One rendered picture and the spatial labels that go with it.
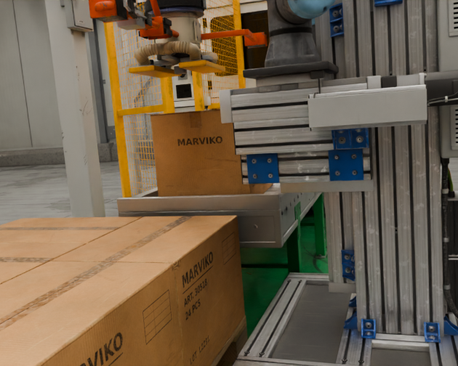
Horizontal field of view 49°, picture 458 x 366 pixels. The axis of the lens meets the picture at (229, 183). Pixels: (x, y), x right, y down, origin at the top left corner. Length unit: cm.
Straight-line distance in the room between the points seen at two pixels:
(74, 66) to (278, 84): 191
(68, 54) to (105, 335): 224
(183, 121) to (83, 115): 112
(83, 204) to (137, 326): 199
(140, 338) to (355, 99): 74
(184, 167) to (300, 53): 90
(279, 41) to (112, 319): 80
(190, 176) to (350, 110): 102
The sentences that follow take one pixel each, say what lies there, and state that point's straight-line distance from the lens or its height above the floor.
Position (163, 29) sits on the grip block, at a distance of 174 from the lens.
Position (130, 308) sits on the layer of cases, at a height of 51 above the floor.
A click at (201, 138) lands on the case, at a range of 206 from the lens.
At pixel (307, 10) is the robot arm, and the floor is 115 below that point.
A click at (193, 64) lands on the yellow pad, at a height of 111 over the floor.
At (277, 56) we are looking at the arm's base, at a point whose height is 107.
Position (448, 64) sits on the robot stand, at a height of 101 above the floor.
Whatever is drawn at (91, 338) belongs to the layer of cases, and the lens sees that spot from 106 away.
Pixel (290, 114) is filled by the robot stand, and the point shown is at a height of 91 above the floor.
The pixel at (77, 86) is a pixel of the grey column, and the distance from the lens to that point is 309.
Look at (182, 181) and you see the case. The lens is 210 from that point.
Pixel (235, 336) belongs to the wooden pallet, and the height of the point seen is 12.
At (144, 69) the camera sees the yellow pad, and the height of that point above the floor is 111.
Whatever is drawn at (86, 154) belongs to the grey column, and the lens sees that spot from 309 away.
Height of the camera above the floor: 93
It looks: 8 degrees down
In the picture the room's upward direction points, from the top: 5 degrees counter-clockwise
